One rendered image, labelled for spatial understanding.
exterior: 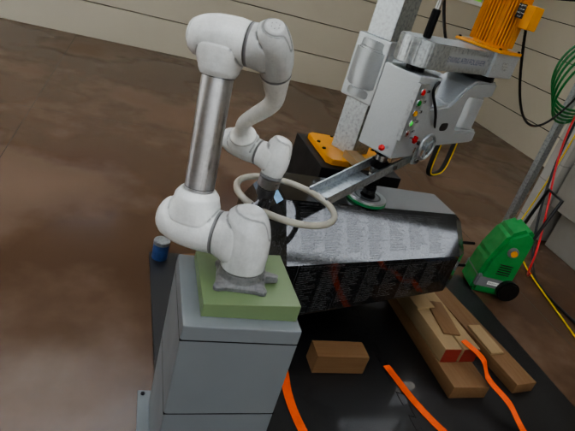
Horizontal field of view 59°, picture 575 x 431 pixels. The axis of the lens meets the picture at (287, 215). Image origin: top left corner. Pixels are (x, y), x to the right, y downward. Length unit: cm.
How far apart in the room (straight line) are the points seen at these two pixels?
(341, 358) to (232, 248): 128
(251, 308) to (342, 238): 102
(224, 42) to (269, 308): 84
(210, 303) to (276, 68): 75
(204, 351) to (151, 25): 711
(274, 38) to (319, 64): 744
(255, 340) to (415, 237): 140
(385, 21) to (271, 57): 194
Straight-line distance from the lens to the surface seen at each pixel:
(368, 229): 270
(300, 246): 249
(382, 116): 260
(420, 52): 249
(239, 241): 165
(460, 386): 305
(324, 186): 255
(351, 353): 282
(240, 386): 188
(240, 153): 201
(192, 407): 192
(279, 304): 172
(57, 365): 262
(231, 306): 168
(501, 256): 409
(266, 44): 152
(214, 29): 158
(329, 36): 889
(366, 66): 337
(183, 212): 169
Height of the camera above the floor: 188
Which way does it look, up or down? 27 degrees down
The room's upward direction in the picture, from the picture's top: 17 degrees clockwise
